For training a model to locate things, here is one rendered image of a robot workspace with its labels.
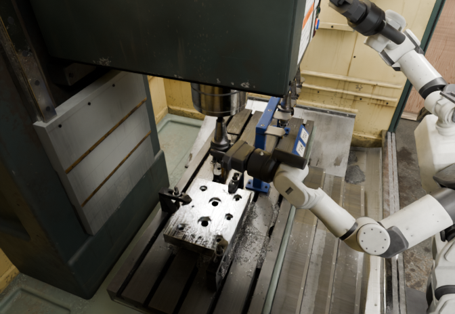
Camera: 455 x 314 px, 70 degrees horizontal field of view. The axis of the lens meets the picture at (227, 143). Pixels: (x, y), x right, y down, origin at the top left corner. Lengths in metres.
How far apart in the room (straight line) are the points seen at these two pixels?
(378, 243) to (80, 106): 0.93
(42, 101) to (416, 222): 1.02
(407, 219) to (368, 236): 0.11
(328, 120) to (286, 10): 1.42
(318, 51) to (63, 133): 1.35
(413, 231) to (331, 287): 0.53
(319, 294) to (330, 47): 1.21
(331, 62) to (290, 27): 1.25
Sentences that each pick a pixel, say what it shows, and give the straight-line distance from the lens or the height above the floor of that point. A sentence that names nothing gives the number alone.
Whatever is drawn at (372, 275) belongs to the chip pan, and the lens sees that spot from 1.55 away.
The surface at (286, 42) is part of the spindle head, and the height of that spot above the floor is 1.69.
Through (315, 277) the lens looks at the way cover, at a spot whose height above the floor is 0.74.
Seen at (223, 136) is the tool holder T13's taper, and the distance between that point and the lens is 0.98.
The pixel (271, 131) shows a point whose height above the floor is 1.22.
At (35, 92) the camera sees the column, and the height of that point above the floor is 1.51.
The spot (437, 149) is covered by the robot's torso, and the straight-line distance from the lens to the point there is 1.11.
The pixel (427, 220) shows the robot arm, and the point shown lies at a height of 1.27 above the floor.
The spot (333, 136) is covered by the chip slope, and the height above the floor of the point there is 0.79.
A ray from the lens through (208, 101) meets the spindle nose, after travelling 0.85.
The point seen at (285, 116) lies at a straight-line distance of 1.29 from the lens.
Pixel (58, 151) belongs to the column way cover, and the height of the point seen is 1.32.
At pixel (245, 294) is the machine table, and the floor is 0.90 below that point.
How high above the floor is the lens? 1.93
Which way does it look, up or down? 38 degrees down
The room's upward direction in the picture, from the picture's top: 1 degrees counter-clockwise
